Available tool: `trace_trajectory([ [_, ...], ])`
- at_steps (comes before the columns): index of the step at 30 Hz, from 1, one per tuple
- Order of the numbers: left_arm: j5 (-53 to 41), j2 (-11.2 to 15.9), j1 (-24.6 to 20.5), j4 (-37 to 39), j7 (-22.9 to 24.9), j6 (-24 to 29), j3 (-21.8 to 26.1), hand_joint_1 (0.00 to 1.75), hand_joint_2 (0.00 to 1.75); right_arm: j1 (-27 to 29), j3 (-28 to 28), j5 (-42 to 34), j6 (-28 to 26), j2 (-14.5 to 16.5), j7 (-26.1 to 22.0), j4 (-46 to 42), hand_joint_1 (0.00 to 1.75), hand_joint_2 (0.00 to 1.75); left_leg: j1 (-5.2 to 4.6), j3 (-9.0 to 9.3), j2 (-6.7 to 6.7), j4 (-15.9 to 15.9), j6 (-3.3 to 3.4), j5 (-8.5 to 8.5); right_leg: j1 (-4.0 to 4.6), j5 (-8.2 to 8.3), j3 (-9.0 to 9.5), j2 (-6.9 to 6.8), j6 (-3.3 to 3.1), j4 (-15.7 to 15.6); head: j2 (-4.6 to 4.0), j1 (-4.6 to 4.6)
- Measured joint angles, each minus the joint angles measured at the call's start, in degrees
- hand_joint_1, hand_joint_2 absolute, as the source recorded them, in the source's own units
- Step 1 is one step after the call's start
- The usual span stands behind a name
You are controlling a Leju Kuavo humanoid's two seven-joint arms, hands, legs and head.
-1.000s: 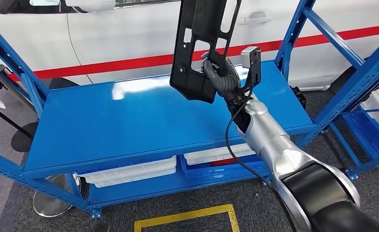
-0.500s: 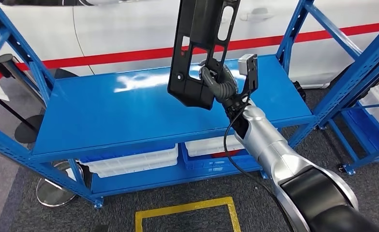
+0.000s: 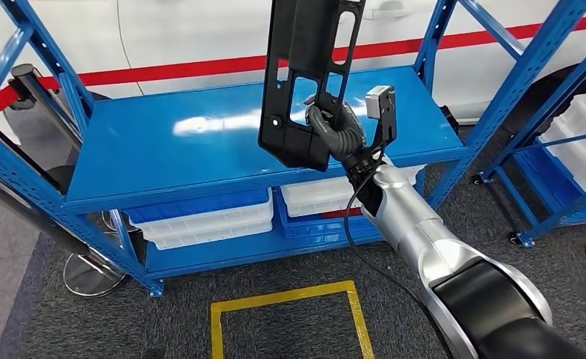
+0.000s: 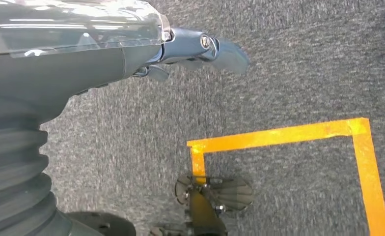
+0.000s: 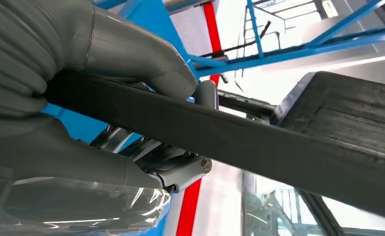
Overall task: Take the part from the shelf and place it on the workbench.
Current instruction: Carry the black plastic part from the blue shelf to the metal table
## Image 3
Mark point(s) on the black plastic frame part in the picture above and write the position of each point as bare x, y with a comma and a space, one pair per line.
303, 49

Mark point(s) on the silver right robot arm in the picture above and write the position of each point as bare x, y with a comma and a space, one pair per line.
422, 238

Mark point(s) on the blue metal shelf rack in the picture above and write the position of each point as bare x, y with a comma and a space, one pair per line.
149, 148
540, 208

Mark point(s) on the red item in bin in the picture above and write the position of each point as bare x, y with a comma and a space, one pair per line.
337, 214

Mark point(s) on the yellow floor tape square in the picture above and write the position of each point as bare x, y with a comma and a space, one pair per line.
216, 337

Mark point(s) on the white car with red stripe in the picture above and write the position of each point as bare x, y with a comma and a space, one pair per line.
199, 29

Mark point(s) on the stanchion with chrome base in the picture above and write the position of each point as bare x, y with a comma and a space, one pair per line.
92, 277

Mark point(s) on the red barrier belt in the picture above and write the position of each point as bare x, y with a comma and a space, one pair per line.
1, 104

